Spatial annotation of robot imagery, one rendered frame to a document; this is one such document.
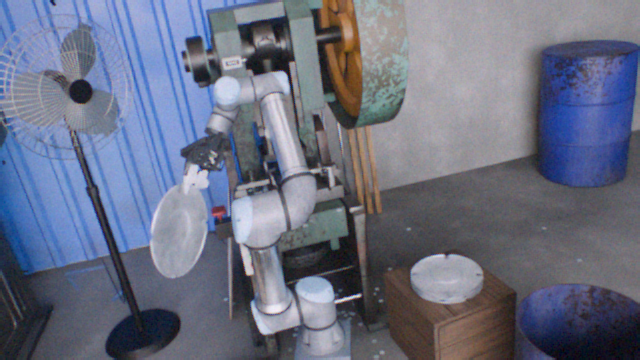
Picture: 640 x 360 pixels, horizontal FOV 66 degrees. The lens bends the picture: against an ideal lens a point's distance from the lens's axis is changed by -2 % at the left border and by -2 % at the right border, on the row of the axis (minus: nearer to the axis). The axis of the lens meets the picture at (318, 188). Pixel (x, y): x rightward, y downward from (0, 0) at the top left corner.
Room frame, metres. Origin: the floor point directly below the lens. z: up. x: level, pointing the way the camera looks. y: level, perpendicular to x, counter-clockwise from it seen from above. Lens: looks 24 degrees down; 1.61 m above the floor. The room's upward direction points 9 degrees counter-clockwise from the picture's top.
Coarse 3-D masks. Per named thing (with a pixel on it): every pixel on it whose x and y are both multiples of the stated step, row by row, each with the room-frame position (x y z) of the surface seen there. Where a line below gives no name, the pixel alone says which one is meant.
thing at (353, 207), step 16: (320, 128) 2.49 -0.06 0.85; (320, 144) 2.45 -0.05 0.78; (352, 208) 1.95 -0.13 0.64; (352, 224) 1.96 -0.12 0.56; (352, 240) 2.04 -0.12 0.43; (352, 256) 2.03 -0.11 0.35; (368, 256) 1.92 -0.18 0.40; (352, 272) 2.12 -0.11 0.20; (368, 272) 1.92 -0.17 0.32; (352, 288) 2.17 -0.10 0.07; (368, 288) 1.92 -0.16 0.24; (368, 304) 1.92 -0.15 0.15; (368, 320) 1.92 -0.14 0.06; (384, 320) 1.93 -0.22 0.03
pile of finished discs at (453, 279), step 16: (432, 256) 1.86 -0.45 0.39; (448, 256) 1.85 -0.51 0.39; (416, 272) 1.77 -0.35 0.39; (432, 272) 1.74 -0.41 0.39; (448, 272) 1.72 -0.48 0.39; (464, 272) 1.71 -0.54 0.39; (480, 272) 1.70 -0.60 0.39; (416, 288) 1.69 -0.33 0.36; (432, 288) 1.64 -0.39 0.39; (448, 288) 1.63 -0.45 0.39; (464, 288) 1.61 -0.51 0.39; (480, 288) 1.63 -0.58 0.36
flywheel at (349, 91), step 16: (336, 0) 2.42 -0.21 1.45; (320, 16) 2.53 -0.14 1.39; (336, 16) 2.25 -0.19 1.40; (352, 16) 2.13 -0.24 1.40; (352, 32) 2.15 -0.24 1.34; (336, 48) 2.45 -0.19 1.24; (352, 48) 2.18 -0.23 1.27; (336, 64) 2.46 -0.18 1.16; (352, 64) 2.21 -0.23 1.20; (336, 80) 2.41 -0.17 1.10; (352, 80) 2.24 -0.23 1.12; (352, 96) 2.26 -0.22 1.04; (352, 112) 2.17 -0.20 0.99
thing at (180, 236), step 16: (176, 192) 1.48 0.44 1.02; (192, 192) 1.42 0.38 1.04; (160, 208) 1.50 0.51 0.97; (176, 208) 1.44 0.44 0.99; (192, 208) 1.39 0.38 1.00; (160, 224) 1.46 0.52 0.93; (176, 224) 1.40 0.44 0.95; (192, 224) 1.35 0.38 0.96; (160, 240) 1.43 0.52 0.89; (176, 240) 1.36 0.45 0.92; (192, 240) 1.32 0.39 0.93; (160, 256) 1.39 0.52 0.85; (176, 256) 1.34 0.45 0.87; (192, 256) 1.29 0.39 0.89; (160, 272) 1.35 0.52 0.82
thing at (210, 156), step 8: (208, 128) 1.51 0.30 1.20; (216, 136) 1.49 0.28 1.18; (224, 136) 1.49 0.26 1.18; (208, 144) 1.50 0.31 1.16; (216, 144) 1.47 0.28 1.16; (192, 152) 1.48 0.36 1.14; (200, 152) 1.48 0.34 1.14; (208, 152) 1.44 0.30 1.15; (216, 152) 1.46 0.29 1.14; (200, 160) 1.45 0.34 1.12; (208, 160) 1.43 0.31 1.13; (216, 160) 1.46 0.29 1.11; (224, 160) 1.47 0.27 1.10; (200, 168) 1.49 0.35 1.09; (208, 168) 1.48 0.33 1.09; (216, 168) 1.45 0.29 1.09
